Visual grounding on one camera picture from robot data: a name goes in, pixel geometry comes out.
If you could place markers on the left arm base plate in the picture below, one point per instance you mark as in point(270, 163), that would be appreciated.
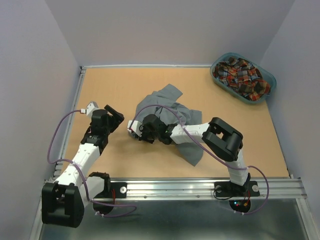
point(111, 190)

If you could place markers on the plaid long sleeve shirt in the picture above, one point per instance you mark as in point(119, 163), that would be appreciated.
point(242, 77)

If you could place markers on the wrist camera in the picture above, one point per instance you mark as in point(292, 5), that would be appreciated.
point(134, 128)
point(90, 108)

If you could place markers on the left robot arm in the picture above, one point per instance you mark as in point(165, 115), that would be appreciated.
point(63, 201)

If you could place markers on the grey long sleeve shirt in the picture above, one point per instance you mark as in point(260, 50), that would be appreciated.
point(163, 103)

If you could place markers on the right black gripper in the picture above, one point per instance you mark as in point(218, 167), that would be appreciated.
point(142, 128)

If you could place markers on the aluminium rail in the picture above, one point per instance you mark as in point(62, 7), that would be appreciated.
point(188, 189)
point(122, 66)

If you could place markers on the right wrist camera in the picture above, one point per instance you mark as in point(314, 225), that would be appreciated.
point(134, 128)

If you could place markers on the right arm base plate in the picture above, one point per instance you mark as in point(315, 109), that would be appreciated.
point(225, 191)

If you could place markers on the teal plastic basket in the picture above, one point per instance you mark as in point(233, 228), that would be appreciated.
point(268, 77)

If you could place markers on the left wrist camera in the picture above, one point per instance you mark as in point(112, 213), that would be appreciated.
point(90, 108)

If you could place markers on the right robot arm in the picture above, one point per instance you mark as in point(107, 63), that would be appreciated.
point(224, 140)

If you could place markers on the aluminium back rail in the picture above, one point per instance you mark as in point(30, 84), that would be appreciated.
point(122, 66)

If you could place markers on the aluminium front rail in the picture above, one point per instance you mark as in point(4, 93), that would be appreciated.
point(188, 189)

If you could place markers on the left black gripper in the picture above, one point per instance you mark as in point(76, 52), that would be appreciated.
point(118, 118)

